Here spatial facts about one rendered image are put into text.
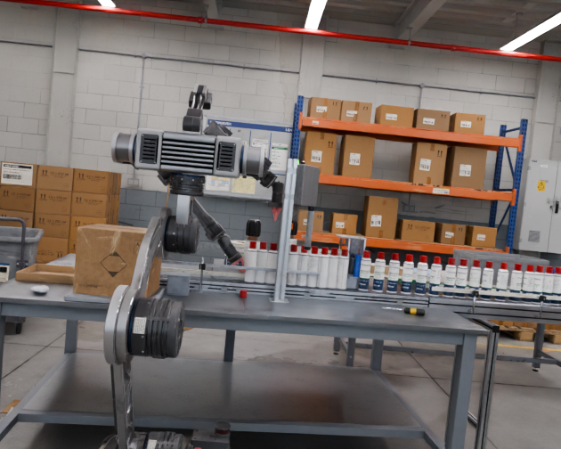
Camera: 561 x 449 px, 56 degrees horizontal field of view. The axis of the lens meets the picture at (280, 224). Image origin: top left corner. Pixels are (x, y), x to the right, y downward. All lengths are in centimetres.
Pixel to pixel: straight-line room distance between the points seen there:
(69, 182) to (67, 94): 192
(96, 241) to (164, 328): 74
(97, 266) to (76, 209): 370
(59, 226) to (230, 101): 276
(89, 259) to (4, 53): 597
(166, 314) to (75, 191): 449
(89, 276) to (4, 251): 238
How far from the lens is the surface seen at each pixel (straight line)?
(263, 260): 259
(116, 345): 163
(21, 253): 456
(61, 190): 596
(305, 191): 246
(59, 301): 225
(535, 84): 813
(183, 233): 204
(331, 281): 266
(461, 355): 250
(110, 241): 223
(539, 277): 308
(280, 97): 720
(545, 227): 767
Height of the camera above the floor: 133
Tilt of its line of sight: 3 degrees down
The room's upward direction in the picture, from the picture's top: 6 degrees clockwise
